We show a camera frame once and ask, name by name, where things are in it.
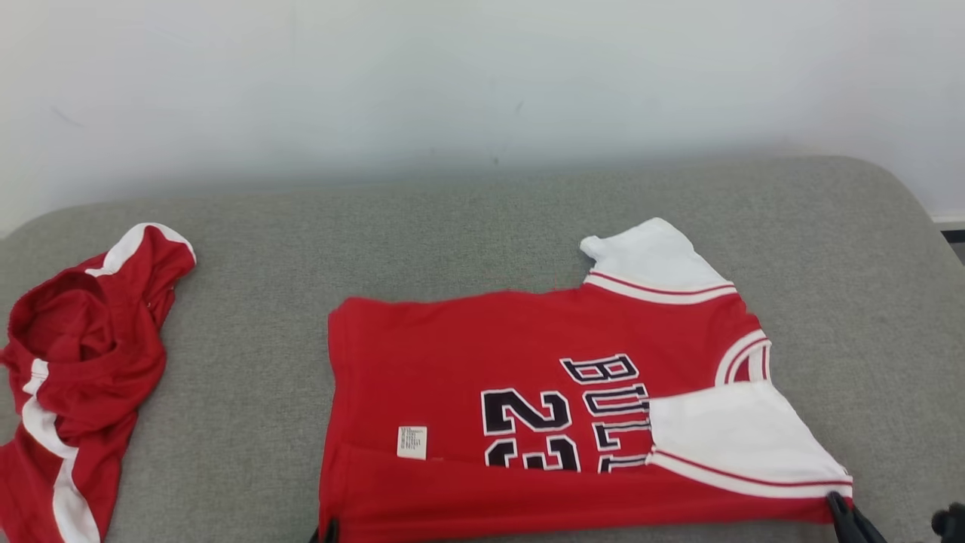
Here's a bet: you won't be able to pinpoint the grey fabric sofa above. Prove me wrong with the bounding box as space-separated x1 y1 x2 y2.
0 155 965 543

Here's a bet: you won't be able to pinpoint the red jersey with white sleeves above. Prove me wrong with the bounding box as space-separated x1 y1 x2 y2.
317 217 855 543

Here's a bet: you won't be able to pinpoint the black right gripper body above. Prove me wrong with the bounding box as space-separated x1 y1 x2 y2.
933 503 965 543

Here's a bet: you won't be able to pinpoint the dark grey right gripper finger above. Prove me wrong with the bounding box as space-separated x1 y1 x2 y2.
827 492 887 543

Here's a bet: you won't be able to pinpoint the red shorts with white stripes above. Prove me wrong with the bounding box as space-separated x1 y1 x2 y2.
0 222 198 543

